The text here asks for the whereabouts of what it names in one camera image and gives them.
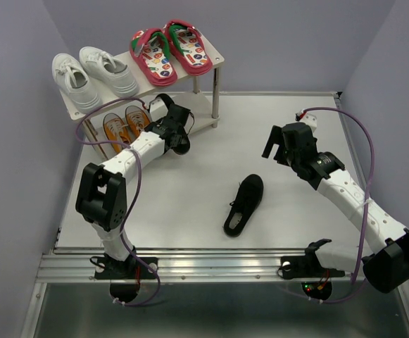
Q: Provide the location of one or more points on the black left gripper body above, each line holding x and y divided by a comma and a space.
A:
179, 137

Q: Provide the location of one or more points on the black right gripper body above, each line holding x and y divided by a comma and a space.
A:
289, 160

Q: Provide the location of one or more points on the black sneaker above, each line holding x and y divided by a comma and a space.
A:
178, 151
248, 198

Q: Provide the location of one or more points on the orange sneaker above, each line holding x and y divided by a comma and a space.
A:
137, 119
115, 129

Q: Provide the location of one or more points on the white sneaker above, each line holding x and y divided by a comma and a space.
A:
112, 72
73, 81

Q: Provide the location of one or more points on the colourful pink slipper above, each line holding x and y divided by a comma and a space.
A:
187, 47
151, 52

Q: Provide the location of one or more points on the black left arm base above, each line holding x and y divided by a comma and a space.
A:
131, 282

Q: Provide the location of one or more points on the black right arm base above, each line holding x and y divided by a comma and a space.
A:
308, 266

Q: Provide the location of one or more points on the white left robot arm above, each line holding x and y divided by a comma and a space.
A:
102, 195

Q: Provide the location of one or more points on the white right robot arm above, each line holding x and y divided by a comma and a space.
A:
385, 265

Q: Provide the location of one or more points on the white wooden shoe shelf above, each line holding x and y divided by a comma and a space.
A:
205, 111

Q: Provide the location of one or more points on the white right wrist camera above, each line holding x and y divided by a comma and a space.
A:
308, 119

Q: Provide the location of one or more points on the aluminium mounting rail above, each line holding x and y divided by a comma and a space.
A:
176, 265

